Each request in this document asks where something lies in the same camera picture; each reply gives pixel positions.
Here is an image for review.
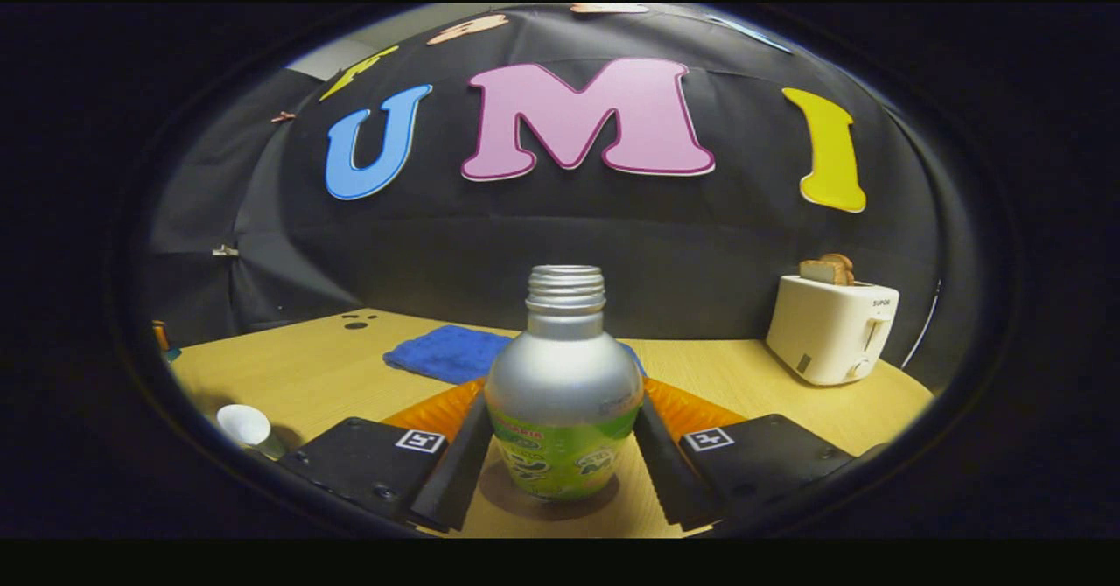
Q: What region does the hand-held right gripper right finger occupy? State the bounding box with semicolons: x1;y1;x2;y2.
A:
632;378;854;533

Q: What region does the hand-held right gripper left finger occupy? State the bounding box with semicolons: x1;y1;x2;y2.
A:
280;378;495;533

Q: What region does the round brown coaster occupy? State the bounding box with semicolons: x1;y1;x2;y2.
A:
479;462;621;522

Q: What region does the teal white-lined teacup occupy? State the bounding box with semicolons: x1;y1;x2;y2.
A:
216;403;287;462

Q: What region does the silver green-label water bottle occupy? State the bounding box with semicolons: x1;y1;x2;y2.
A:
484;265;645;503

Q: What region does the blue folded cloth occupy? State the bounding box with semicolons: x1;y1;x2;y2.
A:
382;324;647;386

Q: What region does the white toaster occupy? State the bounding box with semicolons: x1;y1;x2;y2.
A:
766;274;900;387

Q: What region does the black backdrop cloth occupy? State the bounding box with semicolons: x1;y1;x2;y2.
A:
144;4;974;394

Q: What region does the toast slice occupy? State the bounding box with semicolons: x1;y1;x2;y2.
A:
798;253;855;287

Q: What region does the white toaster cable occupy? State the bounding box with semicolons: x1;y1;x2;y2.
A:
901;278;943;370

